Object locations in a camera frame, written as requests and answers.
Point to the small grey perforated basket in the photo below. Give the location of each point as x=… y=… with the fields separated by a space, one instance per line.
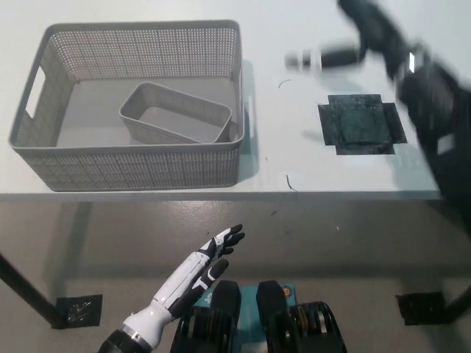
x=176 y=130

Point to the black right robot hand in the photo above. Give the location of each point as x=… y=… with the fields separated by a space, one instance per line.
x=379 y=29

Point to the black table leg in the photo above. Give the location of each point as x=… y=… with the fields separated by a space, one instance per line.
x=460 y=305
x=25 y=290

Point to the black tape patch on table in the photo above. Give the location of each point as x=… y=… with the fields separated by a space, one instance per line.
x=362 y=125

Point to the large grey perforated basket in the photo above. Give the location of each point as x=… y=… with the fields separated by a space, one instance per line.
x=147 y=165

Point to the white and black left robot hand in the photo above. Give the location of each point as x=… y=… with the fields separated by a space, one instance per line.
x=184 y=276

